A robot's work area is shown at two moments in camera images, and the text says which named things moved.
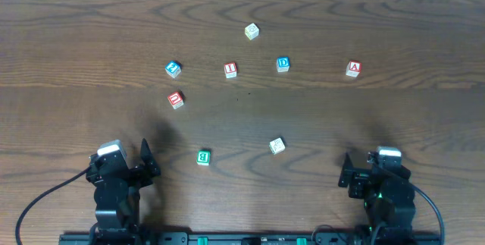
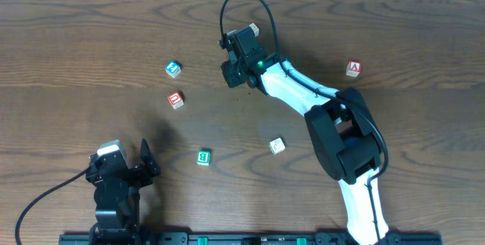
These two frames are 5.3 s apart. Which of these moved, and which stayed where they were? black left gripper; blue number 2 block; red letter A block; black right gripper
Moved: black right gripper
Stayed: black left gripper; blue number 2 block; red letter A block
